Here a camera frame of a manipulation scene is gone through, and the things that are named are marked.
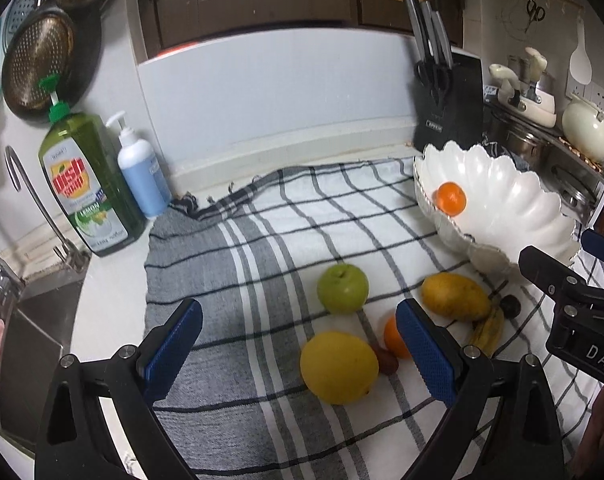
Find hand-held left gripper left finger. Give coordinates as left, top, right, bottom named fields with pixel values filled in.
left=34, top=297, right=205, bottom=480

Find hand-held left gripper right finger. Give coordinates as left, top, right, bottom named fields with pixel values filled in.
left=396, top=297, right=568, bottom=480

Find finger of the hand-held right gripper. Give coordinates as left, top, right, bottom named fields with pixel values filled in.
left=581, top=229, right=604, bottom=273
left=518, top=245, right=604, bottom=307

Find orange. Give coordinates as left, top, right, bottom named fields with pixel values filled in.
left=436, top=181, right=468, bottom=216
left=383, top=315, right=413, bottom=360

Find small red fruit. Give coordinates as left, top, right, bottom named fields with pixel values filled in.
left=374, top=346, right=399, bottom=375

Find spotted banana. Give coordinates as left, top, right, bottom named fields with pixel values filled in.
left=467, top=302, right=505, bottom=358

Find yellow-green mango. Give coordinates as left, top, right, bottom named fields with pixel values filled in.
left=421, top=273, right=493, bottom=322

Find white scalloped bowl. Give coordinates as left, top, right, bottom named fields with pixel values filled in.
left=413, top=141, right=578, bottom=277

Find yellow lemon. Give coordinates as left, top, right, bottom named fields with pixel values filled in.
left=300, top=331, right=380, bottom=406

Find green apple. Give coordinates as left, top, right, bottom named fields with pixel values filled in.
left=317, top=263, right=370, bottom=315

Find steel pot lid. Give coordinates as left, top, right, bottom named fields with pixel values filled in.
left=549, top=165, right=595, bottom=211

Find steel pot rack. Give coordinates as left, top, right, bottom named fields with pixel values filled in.
left=484, top=100, right=604, bottom=221

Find grey checked cloth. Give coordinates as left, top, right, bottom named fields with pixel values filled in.
left=142, top=157, right=604, bottom=480

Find cream round teapot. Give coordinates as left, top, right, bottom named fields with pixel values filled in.
left=561, top=95, right=604, bottom=163

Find large steel pot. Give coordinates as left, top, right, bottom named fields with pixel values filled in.
left=484, top=105, right=553, bottom=158

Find curved chrome faucet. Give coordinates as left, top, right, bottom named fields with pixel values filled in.
left=4, top=145, right=91, bottom=275

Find steel sink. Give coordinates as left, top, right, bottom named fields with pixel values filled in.
left=0, top=280, right=85, bottom=456

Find white blue pump bottle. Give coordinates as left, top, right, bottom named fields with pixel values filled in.
left=105, top=111, right=173, bottom=219

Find white rice paddle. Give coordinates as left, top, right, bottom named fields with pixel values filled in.
left=568, top=15, right=593, bottom=86

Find black knife block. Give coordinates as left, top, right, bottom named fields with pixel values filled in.
left=413, top=50, right=485, bottom=153

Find green dish soap bottle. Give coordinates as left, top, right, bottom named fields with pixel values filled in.
left=38, top=75, right=147, bottom=258

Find black kitchen scissors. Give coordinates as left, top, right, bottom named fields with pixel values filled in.
left=414, top=60, right=455, bottom=106

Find hanging black scissors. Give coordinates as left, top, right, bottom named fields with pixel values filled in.
left=526, top=0, right=547, bottom=36

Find black frying pan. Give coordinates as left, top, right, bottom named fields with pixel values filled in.
left=12, top=0, right=117, bottom=121

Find white pot with cream handle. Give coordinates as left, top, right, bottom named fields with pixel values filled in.
left=488, top=62, right=558, bottom=128

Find white wall socket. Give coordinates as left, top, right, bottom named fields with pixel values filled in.
left=567, top=80, right=604, bottom=107

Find steel handled knife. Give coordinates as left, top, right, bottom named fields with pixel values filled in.
left=406, top=0, right=430, bottom=63
left=420, top=1, right=443, bottom=63
left=432, top=10, right=455, bottom=68

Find dark wooden window frame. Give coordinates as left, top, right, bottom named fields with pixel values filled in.
left=136, top=0, right=463, bottom=63

